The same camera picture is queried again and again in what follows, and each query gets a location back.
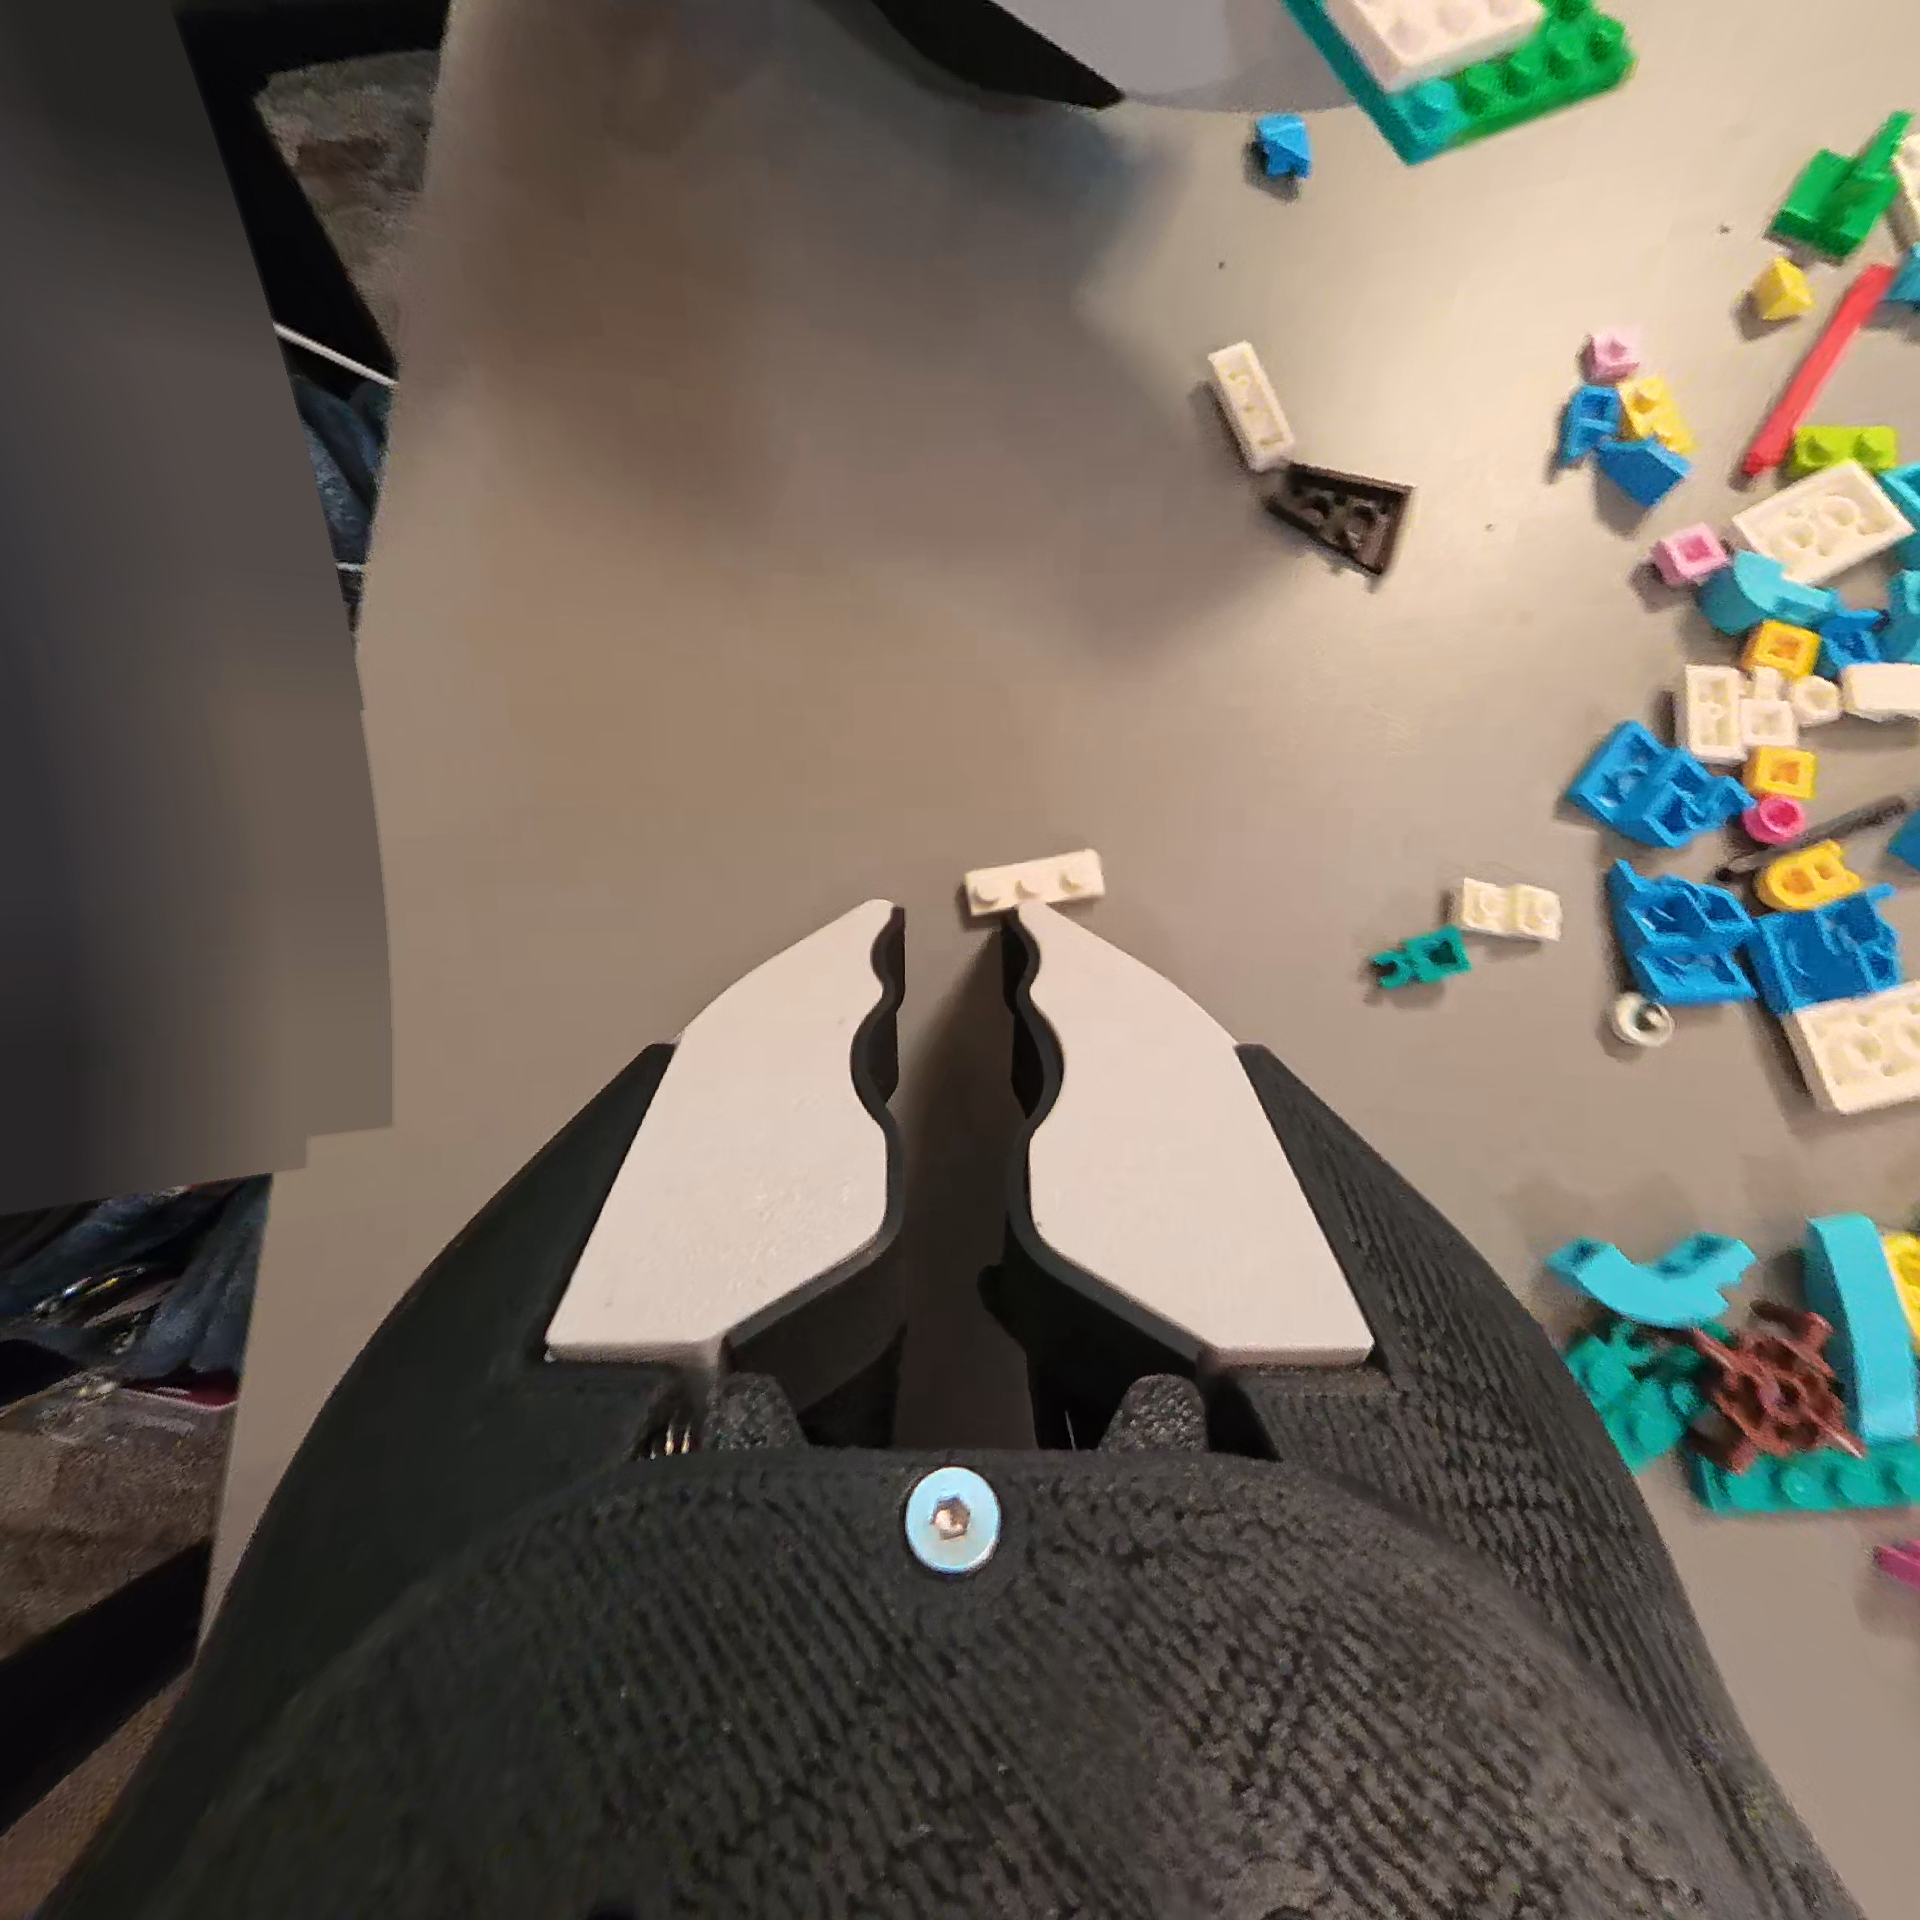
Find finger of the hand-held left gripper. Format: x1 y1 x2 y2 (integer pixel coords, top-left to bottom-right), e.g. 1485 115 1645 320
885 0 1357 117

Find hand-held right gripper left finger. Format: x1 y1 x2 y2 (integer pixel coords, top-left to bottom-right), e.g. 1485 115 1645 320
543 903 906 1373

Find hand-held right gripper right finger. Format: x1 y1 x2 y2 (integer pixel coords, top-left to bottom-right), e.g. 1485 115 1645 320
999 903 1379 1373

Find green and teal brick build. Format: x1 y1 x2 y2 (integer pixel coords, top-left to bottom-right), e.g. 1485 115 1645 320
1283 0 1636 166

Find white three-stud toy brick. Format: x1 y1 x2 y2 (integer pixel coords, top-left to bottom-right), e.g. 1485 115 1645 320
960 851 1111 922

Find grey desk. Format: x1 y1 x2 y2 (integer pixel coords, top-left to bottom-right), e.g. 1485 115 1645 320
203 0 1920 1920

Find white long toy plate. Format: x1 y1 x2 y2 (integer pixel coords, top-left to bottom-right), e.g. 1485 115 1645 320
1206 339 1299 471

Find white two-stud toy brick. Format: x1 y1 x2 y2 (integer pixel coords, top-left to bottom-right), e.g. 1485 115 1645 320
1445 879 1565 945

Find black wedge toy plate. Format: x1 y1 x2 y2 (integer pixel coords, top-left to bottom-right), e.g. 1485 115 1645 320
1263 462 1414 578

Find heap of teal toy pieces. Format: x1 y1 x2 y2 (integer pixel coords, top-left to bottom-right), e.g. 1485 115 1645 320
1545 1211 1920 1519

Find person's blue jeans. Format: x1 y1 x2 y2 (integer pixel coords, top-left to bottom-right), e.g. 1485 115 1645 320
0 1176 271 1383

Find brown toy wheel piece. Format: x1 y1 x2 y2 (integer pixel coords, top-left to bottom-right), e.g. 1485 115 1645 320
1688 1308 1862 1474

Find pile of colourful toy bricks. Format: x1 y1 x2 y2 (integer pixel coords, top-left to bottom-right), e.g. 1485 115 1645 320
1552 113 1920 1119

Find white cable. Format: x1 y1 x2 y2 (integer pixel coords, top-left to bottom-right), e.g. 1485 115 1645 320
271 323 400 392

